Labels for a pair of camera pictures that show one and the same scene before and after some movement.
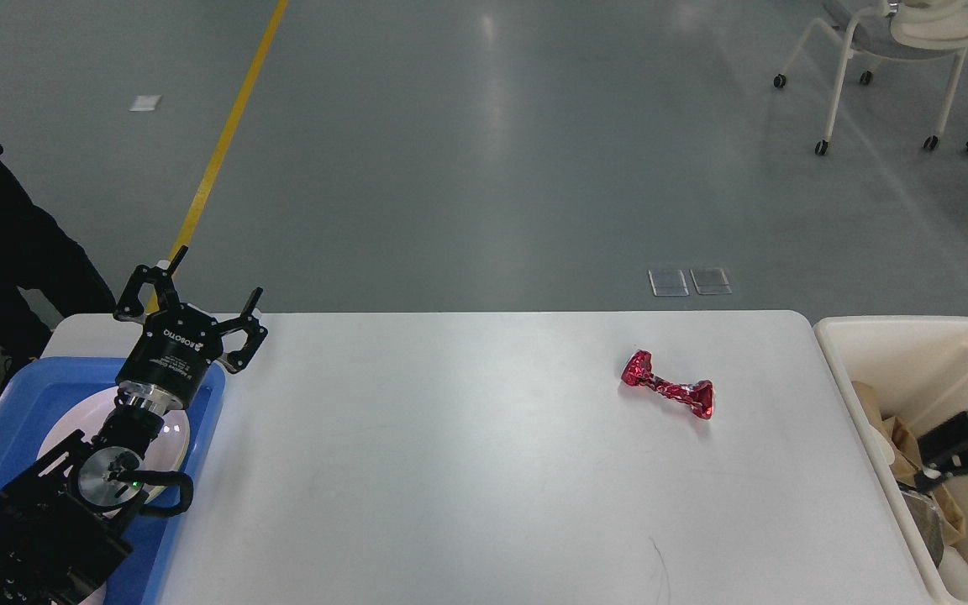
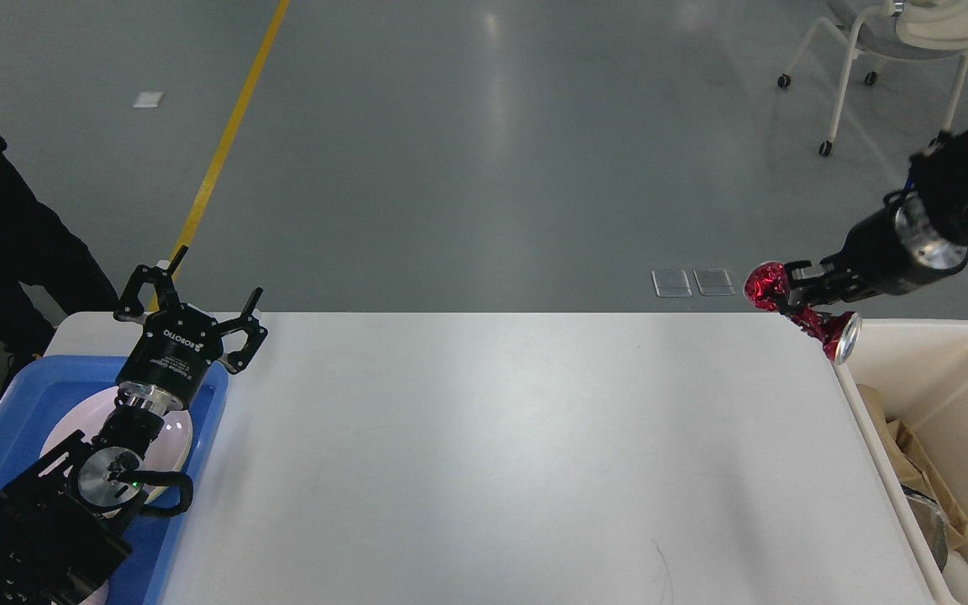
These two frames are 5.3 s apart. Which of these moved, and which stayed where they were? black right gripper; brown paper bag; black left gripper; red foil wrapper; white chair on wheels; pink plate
Moved: red foil wrapper; black right gripper
Stayed: pink plate; white chair on wheels; black left gripper; brown paper bag
